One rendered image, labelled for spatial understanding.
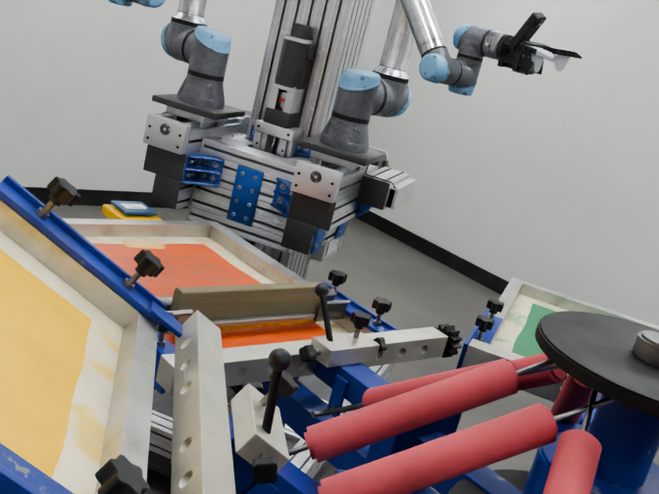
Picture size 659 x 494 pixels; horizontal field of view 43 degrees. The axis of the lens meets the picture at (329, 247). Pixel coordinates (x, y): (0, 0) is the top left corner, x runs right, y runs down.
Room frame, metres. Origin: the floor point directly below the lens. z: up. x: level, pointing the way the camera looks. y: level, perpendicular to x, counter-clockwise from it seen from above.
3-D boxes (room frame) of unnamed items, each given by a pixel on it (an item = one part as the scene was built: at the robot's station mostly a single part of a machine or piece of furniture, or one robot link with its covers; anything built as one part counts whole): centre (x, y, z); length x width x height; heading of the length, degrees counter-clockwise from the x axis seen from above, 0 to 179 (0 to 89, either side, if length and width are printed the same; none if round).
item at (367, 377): (1.40, -0.11, 1.02); 0.17 x 0.06 x 0.05; 44
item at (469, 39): (2.44, -0.25, 1.65); 0.11 x 0.08 x 0.09; 51
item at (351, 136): (2.50, 0.04, 1.31); 0.15 x 0.15 x 0.10
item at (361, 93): (2.51, 0.03, 1.42); 0.13 x 0.12 x 0.14; 141
